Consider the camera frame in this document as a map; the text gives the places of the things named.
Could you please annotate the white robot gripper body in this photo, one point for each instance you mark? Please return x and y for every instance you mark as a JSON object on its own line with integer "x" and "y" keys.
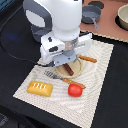
{"x": 55, "y": 52}

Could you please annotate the brown toy sausage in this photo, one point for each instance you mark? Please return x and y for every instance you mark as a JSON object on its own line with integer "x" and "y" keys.
{"x": 69, "y": 70}

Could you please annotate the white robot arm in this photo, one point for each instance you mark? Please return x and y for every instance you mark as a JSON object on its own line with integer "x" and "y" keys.
{"x": 56, "y": 25}

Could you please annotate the beige round plate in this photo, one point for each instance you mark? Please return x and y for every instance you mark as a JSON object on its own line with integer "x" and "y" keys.
{"x": 76, "y": 67}

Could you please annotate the beige woven placemat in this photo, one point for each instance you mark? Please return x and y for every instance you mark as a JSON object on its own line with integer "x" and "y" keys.
{"x": 79, "y": 111}

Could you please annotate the red toy tomato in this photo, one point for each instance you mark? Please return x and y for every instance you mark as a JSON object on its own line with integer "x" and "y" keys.
{"x": 75, "y": 90}

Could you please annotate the grey frying pan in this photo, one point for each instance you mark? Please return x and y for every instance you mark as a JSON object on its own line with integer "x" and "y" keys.
{"x": 91, "y": 15}

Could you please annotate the beige bowl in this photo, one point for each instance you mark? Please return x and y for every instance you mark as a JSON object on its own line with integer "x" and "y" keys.
{"x": 123, "y": 16}

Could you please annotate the knife with wooden handle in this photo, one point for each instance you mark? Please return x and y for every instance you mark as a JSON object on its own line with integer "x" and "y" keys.
{"x": 88, "y": 59}

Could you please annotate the fork with wooden handle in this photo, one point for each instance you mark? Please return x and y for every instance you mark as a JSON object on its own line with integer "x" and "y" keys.
{"x": 66, "y": 80}

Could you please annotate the grey two-handled pot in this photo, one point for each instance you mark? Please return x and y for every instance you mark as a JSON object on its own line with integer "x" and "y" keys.
{"x": 38, "y": 33}

